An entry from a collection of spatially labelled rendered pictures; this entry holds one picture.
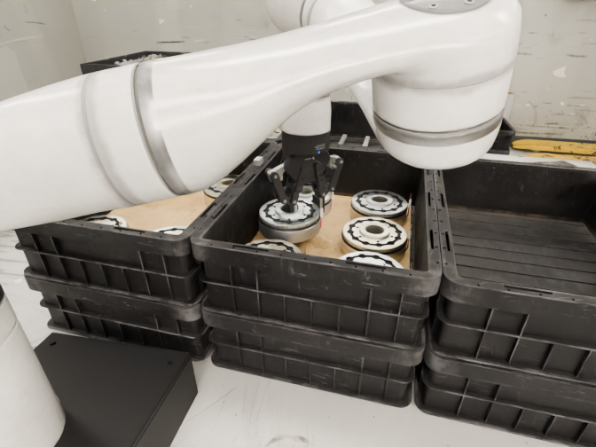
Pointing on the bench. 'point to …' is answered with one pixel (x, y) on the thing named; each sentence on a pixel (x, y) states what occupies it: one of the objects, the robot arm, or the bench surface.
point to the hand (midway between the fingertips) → (305, 209)
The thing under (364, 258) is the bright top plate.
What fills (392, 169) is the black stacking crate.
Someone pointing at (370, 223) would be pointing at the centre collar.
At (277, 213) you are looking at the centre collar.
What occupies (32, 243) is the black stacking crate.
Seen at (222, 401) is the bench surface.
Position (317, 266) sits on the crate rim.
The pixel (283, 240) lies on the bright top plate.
